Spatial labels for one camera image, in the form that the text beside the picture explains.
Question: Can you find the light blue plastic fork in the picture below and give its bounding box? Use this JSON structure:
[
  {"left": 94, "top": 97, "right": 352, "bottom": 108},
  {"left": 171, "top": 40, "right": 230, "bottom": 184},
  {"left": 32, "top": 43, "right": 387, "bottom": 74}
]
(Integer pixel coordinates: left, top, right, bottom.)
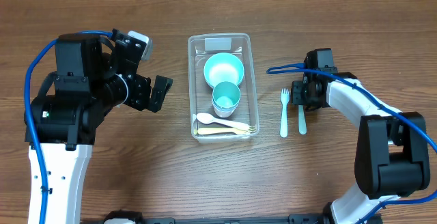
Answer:
[{"left": 279, "top": 88, "right": 290, "bottom": 138}]

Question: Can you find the teal plastic fork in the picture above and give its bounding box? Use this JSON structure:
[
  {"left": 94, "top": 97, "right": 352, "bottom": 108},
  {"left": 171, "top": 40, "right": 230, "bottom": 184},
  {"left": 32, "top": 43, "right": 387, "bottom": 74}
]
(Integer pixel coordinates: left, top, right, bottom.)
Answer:
[{"left": 298, "top": 105, "right": 307, "bottom": 135}]

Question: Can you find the white plastic spoon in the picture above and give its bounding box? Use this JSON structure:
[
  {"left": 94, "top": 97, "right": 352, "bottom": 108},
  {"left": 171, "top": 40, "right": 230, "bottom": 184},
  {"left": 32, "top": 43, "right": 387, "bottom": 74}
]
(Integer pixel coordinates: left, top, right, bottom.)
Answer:
[{"left": 195, "top": 113, "right": 250, "bottom": 130}]

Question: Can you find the blue plastic bowl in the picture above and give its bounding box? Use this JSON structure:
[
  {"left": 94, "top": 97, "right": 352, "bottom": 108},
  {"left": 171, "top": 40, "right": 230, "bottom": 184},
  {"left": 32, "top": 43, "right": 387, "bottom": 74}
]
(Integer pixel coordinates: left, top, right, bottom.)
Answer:
[{"left": 203, "top": 53, "right": 244, "bottom": 88}]

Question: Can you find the clear plastic container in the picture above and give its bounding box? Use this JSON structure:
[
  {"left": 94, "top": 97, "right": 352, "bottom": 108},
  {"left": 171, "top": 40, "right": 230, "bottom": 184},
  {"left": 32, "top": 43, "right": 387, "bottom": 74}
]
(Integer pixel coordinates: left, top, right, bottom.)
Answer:
[{"left": 188, "top": 33, "right": 259, "bottom": 143}]

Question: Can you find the green plastic cup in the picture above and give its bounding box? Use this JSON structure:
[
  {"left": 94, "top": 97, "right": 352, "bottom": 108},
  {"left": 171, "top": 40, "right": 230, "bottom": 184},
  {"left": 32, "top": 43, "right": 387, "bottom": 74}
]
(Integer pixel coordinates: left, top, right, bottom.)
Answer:
[{"left": 212, "top": 81, "right": 241, "bottom": 109}]

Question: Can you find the yellow plastic fork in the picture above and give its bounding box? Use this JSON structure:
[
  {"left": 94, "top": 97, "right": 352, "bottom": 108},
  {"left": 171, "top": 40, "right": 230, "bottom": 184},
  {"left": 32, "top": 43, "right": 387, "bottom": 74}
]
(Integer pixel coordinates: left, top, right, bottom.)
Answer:
[{"left": 193, "top": 126, "right": 257, "bottom": 135}]

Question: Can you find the pink plastic cup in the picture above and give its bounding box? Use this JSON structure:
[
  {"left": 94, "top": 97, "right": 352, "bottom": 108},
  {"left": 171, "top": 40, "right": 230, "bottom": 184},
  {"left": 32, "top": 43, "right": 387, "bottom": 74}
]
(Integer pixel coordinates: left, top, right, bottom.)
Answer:
[{"left": 213, "top": 106, "right": 236, "bottom": 118}]

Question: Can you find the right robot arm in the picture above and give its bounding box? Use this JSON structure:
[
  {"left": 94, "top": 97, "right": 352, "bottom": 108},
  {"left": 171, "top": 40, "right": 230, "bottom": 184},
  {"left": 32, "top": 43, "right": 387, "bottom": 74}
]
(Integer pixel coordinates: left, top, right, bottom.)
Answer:
[{"left": 292, "top": 48, "right": 431, "bottom": 223}]

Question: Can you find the white label sticker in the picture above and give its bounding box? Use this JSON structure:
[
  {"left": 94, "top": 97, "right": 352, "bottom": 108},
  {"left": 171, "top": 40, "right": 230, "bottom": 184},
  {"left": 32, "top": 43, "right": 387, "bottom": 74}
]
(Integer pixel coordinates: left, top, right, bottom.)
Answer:
[{"left": 204, "top": 38, "right": 232, "bottom": 51}]

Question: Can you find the black aluminium frame rail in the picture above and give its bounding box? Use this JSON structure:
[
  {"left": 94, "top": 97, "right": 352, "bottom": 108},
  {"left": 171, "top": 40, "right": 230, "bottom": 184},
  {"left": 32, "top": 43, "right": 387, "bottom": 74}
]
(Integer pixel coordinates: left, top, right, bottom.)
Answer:
[{"left": 102, "top": 210, "right": 383, "bottom": 224}]

